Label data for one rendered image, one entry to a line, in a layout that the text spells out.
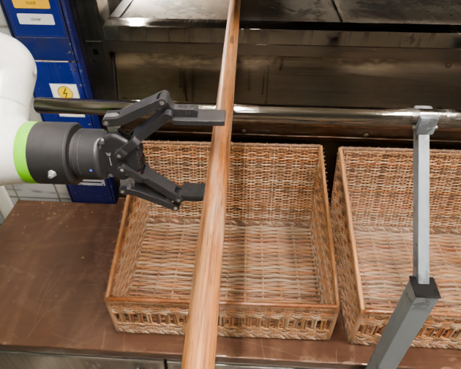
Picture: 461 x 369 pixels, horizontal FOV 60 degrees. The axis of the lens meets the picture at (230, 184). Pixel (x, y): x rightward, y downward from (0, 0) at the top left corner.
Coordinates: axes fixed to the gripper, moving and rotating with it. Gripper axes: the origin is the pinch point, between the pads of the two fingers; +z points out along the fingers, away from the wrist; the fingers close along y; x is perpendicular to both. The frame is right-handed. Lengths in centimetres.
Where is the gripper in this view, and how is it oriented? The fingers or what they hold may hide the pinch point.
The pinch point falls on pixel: (217, 157)
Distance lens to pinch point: 58.8
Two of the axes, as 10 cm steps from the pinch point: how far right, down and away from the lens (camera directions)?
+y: 0.0, 7.5, 6.6
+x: -0.4, 6.6, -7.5
